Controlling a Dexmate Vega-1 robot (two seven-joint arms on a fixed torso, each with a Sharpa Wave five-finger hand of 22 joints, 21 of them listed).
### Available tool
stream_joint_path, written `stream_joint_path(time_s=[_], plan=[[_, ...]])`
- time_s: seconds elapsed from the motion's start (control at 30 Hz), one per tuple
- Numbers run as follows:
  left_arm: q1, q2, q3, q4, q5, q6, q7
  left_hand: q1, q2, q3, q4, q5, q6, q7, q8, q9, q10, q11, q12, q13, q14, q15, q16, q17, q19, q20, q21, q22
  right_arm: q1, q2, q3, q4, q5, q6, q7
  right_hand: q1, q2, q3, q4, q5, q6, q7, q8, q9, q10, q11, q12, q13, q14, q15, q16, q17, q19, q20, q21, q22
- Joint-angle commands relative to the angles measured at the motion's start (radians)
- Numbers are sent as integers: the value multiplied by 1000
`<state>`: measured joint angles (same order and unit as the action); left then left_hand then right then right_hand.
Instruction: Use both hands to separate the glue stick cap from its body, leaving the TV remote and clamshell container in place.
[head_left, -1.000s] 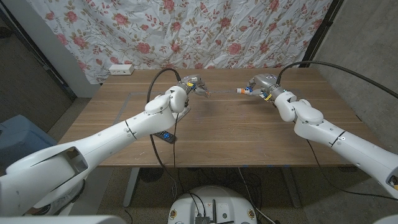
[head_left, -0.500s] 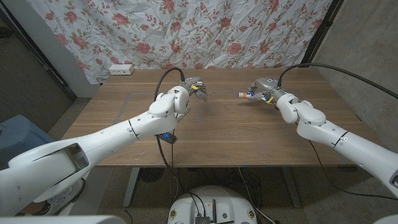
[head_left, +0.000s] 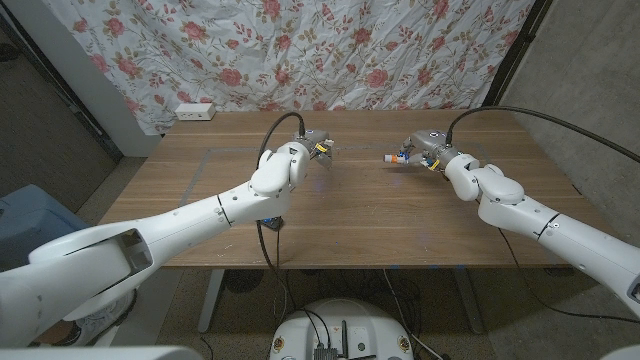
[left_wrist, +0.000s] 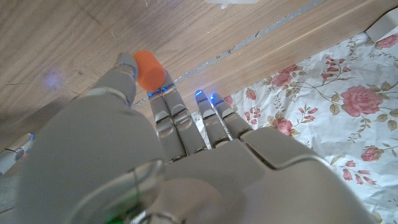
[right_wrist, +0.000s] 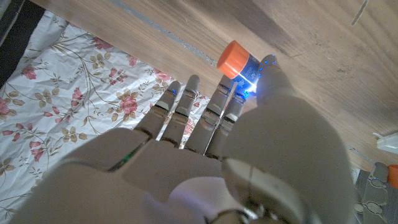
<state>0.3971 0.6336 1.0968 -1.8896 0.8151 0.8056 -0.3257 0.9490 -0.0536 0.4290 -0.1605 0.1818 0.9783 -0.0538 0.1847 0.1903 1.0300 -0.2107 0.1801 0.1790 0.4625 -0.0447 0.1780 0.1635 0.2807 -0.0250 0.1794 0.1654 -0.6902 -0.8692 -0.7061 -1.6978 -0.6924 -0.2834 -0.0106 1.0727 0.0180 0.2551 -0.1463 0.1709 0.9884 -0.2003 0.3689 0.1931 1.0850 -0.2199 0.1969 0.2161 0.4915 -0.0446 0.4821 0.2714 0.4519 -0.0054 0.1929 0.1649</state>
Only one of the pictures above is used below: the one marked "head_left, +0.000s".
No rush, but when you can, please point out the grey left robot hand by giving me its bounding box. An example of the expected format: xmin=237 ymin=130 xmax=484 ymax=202
xmin=294 ymin=128 xmax=335 ymax=170

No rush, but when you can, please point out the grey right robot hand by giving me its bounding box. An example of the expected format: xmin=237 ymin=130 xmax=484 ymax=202
xmin=398 ymin=128 xmax=464 ymax=171

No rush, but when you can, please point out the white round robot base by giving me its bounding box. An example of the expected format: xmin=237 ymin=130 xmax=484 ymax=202
xmin=269 ymin=298 xmax=415 ymax=360

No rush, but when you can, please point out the floral backdrop cloth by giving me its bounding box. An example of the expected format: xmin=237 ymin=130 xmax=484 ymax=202
xmin=42 ymin=0 xmax=536 ymax=136

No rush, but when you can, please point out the black backdrop stand pole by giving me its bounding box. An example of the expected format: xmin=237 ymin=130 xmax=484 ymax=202
xmin=479 ymin=0 xmax=555 ymax=110

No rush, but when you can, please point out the white power strip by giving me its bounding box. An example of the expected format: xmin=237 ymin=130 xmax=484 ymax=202
xmin=174 ymin=102 xmax=217 ymax=122

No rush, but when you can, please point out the black round floor disc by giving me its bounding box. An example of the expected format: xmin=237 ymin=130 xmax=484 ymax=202
xmin=222 ymin=268 xmax=265 ymax=294

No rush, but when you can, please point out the grey table leg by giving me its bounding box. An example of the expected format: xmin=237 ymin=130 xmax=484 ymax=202
xmin=452 ymin=267 xmax=485 ymax=335

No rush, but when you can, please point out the white table leg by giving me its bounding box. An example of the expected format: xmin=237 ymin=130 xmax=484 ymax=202
xmin=198 ymin=268 xmax=226 ymax=334

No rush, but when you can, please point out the grey black sneaker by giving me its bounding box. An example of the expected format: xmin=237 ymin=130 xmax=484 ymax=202
xmin=64 ymin=288 xmax=137 ymax=346

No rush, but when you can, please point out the blue plastic bin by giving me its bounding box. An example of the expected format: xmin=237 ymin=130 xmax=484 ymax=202
xmin=0 ymin=183 xmax=94 ymax=271

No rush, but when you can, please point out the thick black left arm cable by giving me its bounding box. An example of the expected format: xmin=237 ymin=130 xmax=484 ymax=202
xmin=254 ymin=111 xmax=307 ymax=314

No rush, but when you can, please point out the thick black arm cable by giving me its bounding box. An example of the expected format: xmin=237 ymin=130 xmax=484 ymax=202
xmin=254 ymin=111 xmax=307 ymax=314
xmin=444 ymin=104 xmax=640 ymax=165

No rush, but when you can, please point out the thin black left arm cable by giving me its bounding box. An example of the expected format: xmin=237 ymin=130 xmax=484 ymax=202
xmin=274 ymin=229 xmax=282 ymax=314

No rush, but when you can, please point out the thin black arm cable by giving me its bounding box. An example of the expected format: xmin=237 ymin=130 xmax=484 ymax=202
xmin=274 ymin=229 xmax=282 ymax=314
xmin=497 ymin=227 xmax=640 ymax=325

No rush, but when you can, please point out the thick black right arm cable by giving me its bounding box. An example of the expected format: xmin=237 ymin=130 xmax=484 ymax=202
xmin=444 ymin=104 xmax=640 ymax=165

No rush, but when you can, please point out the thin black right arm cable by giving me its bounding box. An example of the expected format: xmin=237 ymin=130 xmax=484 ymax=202
xmin=497 ymin=227 xmax=640 ymax=325

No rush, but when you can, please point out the white floor cable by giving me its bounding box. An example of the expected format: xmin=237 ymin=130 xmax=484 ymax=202
xmin=382 ymin=269 xmax=444 ymax=360

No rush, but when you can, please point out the black base cable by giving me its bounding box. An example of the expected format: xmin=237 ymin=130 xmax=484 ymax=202
xmin=284 ymin=269 xmax=331 ymax=351

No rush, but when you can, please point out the black door frame strip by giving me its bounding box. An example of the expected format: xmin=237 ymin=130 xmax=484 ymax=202
xmin=0 ymin=9 xmax=124 ymax=161

